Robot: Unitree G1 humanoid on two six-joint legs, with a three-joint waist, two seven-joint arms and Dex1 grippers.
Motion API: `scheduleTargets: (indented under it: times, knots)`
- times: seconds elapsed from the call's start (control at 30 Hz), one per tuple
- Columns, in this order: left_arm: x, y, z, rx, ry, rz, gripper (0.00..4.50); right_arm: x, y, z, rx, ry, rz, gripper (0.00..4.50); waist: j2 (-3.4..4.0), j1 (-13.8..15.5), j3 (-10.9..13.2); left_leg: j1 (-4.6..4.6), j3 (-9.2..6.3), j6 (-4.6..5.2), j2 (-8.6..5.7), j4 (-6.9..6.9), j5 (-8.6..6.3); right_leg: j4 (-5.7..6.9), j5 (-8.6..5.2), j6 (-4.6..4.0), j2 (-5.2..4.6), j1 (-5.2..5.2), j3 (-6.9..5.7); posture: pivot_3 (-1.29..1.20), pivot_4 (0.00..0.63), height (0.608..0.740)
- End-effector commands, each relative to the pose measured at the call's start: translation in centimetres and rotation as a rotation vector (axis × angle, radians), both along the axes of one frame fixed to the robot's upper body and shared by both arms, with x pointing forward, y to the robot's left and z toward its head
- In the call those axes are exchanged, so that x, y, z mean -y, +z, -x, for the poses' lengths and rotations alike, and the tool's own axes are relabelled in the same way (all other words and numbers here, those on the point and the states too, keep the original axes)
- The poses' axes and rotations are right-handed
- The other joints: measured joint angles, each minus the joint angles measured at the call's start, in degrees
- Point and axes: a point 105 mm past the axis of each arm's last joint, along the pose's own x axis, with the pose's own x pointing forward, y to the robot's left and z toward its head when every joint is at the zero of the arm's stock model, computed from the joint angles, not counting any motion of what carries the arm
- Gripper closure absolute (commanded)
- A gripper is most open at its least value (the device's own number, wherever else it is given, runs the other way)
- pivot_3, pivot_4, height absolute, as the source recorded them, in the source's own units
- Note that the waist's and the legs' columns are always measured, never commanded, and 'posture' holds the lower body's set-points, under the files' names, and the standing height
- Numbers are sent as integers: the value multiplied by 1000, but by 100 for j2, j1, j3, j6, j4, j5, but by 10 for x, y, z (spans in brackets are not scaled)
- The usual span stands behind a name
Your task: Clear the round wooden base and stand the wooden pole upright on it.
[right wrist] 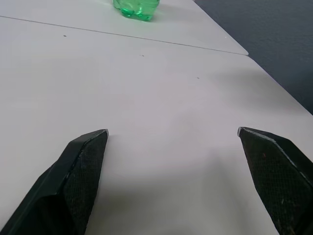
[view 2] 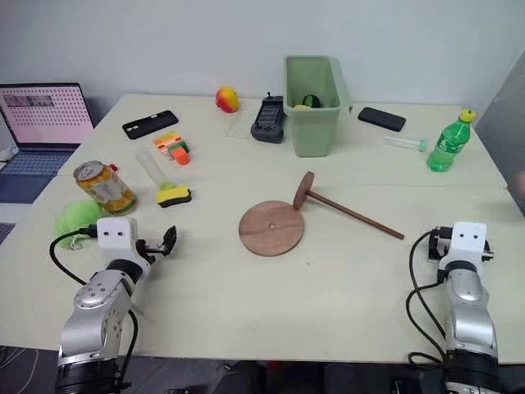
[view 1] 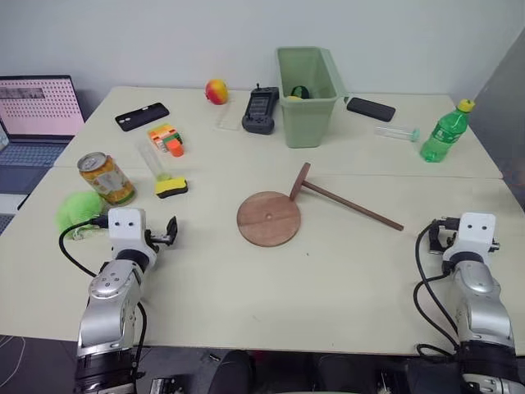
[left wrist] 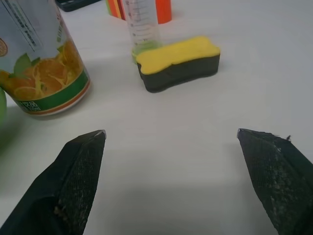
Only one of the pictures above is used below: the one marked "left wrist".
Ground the yellow and black sponge eraser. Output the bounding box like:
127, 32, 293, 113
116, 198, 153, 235
135, 35, 221, 94

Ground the clear graduated measuring cylinder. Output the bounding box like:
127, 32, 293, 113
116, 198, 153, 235
125, 0, 163, 65

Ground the orange cylinder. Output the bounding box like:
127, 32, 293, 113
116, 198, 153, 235
155, 0, 172, 24

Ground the orange juice can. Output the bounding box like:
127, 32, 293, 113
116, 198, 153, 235
0, 0, 91, 117

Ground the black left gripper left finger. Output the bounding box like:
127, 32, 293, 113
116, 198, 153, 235
0, 129, 107, 235

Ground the stack of coloured blocks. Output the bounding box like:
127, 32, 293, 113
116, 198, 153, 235
105, 0, 128, 20

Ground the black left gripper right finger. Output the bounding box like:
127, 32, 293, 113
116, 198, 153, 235
236, 128, 313, 235

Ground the green object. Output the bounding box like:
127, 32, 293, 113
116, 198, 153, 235
0, 87, 8, 130

